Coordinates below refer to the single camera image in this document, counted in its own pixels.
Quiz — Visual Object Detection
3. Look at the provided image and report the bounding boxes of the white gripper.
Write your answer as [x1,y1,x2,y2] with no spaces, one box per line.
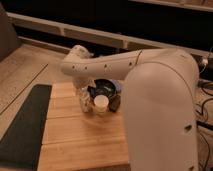
[72,77,94,112]

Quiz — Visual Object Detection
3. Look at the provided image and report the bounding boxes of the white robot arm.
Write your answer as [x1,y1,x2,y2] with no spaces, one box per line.
[61,46,199,171]

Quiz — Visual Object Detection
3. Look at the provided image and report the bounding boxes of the black bowl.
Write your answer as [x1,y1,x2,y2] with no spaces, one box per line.
[87,79,117,99]

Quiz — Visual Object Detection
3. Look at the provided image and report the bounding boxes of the black rectangular device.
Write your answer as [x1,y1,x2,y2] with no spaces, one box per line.
[109,95,121,112]

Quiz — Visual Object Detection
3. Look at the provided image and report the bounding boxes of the blue object behind bowl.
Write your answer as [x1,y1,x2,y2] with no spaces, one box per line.
[112,80,122,93]

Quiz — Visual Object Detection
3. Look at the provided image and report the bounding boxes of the black floor mat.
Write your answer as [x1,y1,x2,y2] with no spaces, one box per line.
[0,84,52,171]

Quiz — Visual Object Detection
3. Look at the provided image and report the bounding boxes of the grey couch corner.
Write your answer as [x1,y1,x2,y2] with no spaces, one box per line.
[0,3,21,62]

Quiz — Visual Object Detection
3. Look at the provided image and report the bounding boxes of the white low shelf unit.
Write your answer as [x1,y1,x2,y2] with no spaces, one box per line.
[7,12,210,57]

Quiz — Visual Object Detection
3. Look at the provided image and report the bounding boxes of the black floor cables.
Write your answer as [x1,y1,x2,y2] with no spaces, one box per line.
[194,46,213,171]

